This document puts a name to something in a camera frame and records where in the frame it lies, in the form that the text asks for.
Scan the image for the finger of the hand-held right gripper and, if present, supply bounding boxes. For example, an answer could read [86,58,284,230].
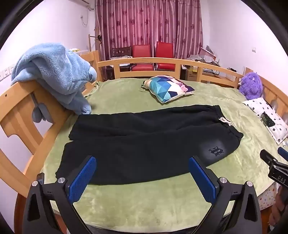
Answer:
[277,147,288,161]
[260,149,279,167]

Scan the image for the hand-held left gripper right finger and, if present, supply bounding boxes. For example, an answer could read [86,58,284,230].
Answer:
[188,156,262,234]

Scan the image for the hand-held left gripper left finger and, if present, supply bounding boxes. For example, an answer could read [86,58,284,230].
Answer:
[22,155,97,234]

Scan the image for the black pants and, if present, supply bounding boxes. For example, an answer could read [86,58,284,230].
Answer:
[55,105,244,186]

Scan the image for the person's right hand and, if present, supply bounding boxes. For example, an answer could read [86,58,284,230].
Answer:
[269,186,288,226]

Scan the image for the white floral pillow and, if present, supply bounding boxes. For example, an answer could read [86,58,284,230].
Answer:
[242,97,288,145]

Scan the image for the star printed bed sheet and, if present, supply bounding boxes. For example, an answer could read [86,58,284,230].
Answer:
[256,182,278,211]

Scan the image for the black remote control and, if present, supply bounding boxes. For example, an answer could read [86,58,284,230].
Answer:
[260,112,275,127]

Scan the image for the green bed blanket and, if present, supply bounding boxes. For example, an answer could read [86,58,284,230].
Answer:
[42,78,288,234]

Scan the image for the purple plush toy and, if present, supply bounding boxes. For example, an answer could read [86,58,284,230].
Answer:
[238,72,263,100]

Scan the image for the geometric patterned pillow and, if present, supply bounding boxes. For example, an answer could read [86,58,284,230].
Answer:
[141,75,195,103]

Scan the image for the cardboard box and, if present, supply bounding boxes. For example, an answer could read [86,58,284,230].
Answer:
[185,66,199,81]

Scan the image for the light blue plush blanket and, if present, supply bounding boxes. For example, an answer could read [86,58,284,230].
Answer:
[11,43,98,123]

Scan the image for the paper clutter pile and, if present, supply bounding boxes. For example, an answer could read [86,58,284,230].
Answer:
[188,45,222,67]

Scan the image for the dark wooden chair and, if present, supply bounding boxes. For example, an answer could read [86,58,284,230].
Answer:
[112,46,132,61]

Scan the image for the red chair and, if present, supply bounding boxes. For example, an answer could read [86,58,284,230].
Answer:
[155,41,176,71]
[132,44,154,72]

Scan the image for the wooden coat stand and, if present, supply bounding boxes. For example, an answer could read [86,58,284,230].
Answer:
[88,27,103,53]

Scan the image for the maroon striped curtain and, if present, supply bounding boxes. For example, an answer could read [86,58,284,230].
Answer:
[94,0,204,61]

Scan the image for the white air conditioner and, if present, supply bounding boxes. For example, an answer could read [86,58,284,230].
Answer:
[74,0,95,10]

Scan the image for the wooden bed frame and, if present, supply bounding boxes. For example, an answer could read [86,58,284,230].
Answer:
[0,51,288,196]

